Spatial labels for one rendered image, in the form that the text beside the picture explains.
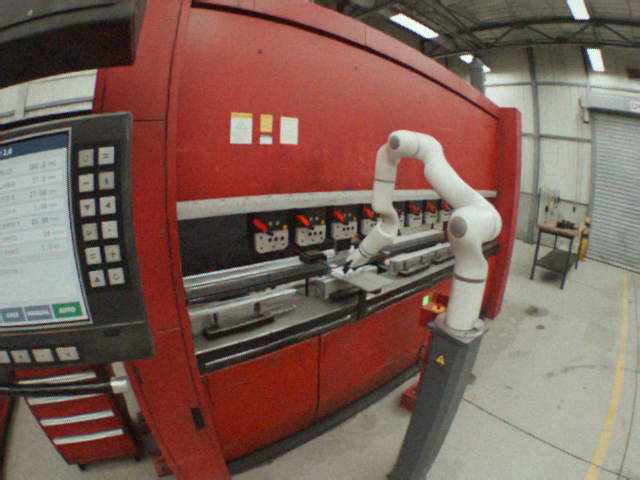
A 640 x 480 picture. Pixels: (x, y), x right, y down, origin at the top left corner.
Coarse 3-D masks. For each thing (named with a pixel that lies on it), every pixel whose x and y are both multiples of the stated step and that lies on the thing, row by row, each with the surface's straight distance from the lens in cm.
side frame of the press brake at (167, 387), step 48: (144, 48) 92; (96, 96) 87; (144, 96) 88; (144, 144) 85; (144, 192) 85; (144, 240) 87; (144, 288) 91; (144, 384) 106; (192, 384) 110; (192, 432) 126
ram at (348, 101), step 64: (192, 64) 115; (256, 64) 124; (320, 64) 142; (384, 64) 175; (192, 128) 110; (256, 128) 119; (320, 128) 136; (384, 128) 166; (448, 128) 228; (192, 192) 109; (256, 192) 119
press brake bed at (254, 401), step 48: (432, 288) 213; (288, 336) 133; (336, 336) 151; (384, 336) 184; (240, 384) 133; (288, 384) 148; (336, 384) 172; (384, 384) 230; (240, 432) 153; (288, 432) 180
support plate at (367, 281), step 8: (336, 272) 154; (368, 272) 156; (344, 280) 145; (352, 280) 145; (360, 280) 145; (368, 280) 146; (376, 280) 147; (384, 280) 147; (392, 280) 148; (360, 288) 138; (368, 288) 137; (376, 288) 138
